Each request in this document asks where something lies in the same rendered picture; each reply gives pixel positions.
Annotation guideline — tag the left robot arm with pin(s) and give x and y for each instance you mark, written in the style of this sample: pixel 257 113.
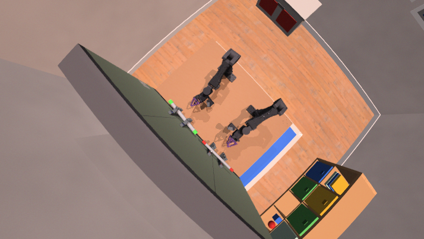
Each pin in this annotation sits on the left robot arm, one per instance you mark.
pixel 259 117

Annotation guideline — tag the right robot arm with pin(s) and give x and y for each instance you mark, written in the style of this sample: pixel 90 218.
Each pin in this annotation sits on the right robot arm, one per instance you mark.
pixel 226 67

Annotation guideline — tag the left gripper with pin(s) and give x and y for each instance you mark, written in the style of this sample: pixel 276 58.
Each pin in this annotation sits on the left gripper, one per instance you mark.
pixel 234 139

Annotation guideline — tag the white bar with green ends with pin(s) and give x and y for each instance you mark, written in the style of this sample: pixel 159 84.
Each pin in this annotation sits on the white bar with green ends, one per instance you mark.
pixel 183 117

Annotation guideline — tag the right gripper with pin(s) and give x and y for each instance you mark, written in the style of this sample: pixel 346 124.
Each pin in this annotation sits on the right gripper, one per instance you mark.
pixel 196 98

